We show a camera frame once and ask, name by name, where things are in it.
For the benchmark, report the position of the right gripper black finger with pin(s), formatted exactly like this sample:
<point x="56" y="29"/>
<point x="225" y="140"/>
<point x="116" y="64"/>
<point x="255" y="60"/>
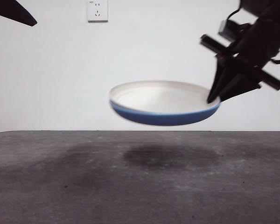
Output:
<point x="242" y="86"/>
<point x="218" y="79"/>

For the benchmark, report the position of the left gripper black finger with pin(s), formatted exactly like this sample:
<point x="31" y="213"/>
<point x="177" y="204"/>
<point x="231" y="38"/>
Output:
<point x="14" y="11"/>

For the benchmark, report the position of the white plate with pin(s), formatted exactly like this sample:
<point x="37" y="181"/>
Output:
<point x="158" y="98"/>

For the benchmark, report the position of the blue plate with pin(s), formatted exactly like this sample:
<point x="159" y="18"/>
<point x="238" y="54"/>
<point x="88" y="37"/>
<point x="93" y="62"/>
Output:
<point x="163" y="119"/>

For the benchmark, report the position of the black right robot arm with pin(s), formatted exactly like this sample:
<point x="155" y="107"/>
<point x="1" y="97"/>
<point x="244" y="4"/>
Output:
<point x="275" y="14"/>

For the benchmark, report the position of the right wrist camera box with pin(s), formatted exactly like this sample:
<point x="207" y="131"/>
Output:
<point x="226" y="29"/>

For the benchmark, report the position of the white wall socket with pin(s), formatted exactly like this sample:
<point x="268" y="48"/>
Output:
<point x="97" y="11"/>

